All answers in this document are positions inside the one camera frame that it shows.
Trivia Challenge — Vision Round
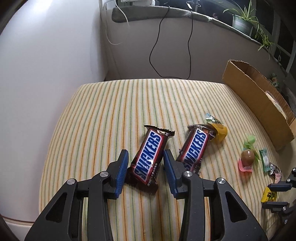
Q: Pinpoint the yellow jelly cup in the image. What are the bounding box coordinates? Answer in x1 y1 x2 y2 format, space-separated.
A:
205 113 228 144

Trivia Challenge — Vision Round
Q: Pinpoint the potted spider plant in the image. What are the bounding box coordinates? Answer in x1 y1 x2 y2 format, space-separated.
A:
223 1 274 59

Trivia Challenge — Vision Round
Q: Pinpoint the white cable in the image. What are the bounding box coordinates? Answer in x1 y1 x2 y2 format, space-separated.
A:
102 0 130 46

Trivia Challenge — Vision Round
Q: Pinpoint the black power cable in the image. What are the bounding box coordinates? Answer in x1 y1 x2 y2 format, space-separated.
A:
149 5 183 80

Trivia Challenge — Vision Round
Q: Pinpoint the yellow black candy wrapper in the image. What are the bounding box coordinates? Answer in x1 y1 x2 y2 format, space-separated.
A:
261 187 277 203

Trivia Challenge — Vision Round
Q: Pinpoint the black white snack wrapper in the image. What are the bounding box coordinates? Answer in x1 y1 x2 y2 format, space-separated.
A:
269 163 281 179

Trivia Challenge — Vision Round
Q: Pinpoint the pink candy sachet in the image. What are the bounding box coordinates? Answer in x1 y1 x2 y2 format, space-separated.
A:
274 173 281 184

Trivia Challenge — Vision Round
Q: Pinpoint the green snack bag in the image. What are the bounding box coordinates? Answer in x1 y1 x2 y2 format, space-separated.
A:
268 73 281 92

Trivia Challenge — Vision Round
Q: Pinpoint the green clear candy bag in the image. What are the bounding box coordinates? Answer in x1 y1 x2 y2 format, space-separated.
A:
243 135 260 162

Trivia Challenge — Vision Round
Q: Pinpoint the brown chocolate egg pink base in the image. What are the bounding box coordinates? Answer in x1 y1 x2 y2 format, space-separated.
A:
238 149 255 172

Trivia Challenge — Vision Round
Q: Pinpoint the bread loaf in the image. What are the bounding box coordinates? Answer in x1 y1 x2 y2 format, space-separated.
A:
265 90 288 120

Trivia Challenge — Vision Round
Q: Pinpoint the teal mint candy wrapper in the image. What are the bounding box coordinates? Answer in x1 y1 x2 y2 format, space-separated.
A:
259 149 270 173

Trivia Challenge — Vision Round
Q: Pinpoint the Snickers bar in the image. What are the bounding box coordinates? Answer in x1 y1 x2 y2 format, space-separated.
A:
125 125 175 195
177 124 217 174

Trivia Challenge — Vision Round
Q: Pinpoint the open cardboard box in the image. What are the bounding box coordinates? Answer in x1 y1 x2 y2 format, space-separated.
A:
222 60 295 151

